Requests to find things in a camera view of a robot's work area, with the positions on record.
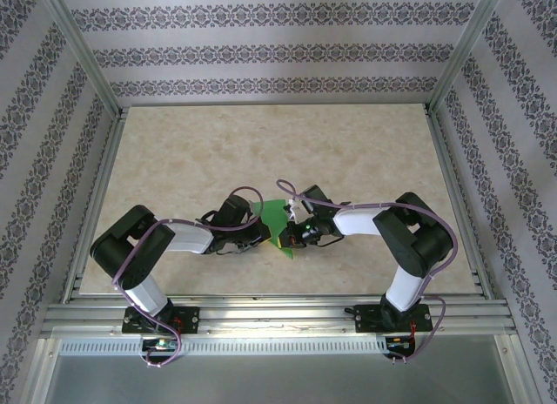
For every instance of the green paper sheet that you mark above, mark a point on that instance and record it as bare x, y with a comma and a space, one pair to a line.
276, 217

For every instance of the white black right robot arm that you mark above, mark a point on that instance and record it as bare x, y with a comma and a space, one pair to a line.
418, 238

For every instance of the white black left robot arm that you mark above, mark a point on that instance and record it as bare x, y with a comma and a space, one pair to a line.
122, 247

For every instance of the grey metal panel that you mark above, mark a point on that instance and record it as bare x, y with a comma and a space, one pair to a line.
278, 378

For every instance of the small circuit board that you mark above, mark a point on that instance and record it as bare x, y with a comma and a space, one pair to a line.
162, 344
398, 344

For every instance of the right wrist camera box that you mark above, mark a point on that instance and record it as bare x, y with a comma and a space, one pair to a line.
293, 210

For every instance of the aluminium extrusion mounting rail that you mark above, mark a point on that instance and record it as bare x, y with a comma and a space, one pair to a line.
278, 319

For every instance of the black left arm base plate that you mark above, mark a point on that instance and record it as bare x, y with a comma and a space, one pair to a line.
191, 319

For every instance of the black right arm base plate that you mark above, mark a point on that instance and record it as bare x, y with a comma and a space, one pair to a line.
370, 321

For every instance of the aluminium side rail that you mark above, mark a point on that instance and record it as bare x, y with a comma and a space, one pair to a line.
446, 160
98, 204

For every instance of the aluminium frame post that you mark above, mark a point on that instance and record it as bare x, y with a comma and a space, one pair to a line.
466, 47
80, 47

